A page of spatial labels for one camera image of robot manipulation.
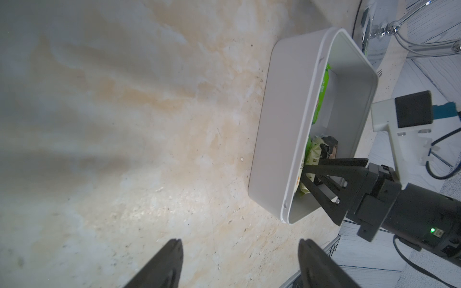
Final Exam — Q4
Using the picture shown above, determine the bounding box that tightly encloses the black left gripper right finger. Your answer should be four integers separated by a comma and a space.
298, 240, 360, 288

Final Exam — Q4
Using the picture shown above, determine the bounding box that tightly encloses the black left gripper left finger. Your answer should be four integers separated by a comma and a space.
125, 239, 184, 288

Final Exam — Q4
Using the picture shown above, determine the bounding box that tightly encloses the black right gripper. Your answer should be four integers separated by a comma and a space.
304, 158, 461, 266

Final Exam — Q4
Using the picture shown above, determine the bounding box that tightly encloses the white plastic storage box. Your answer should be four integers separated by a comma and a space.
248, 28, 378, 224

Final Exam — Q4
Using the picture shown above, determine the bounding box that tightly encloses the black cookie packet in box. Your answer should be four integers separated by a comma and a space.
321, 136, 339, 159

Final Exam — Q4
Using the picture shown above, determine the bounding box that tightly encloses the green cookie packet in box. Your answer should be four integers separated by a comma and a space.
312, 64, 331, 125

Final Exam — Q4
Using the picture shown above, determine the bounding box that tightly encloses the yellow-green cookie packet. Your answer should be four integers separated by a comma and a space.
297, 136, 331, 196

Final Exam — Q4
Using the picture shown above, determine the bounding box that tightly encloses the chrome wine glass rack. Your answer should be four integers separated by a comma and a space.
352, 1, 461, 69

